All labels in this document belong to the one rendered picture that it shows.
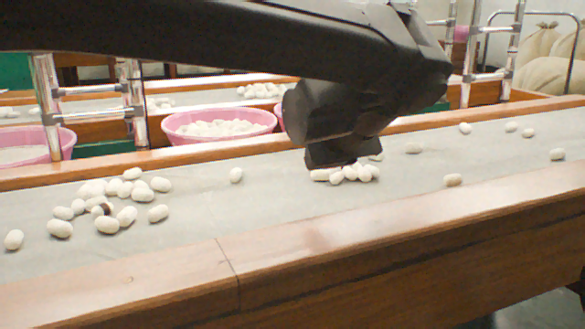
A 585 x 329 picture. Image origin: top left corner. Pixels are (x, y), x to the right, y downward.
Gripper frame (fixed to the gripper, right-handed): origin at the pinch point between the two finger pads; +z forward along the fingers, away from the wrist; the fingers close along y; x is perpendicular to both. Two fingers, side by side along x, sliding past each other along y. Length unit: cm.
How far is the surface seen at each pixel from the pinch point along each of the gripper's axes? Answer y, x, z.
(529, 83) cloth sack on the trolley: -266, -80, 154
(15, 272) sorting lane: 38.2, 6.0, 7.3
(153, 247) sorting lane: 22.8, 6.5, 6.4
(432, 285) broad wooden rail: -11.5, 20.7, -1.1
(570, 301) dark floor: -122, 45, 73
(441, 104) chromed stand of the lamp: -77, -28, 51
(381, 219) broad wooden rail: -5.5, 10.7, -3.2
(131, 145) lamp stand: 20, -27, 53
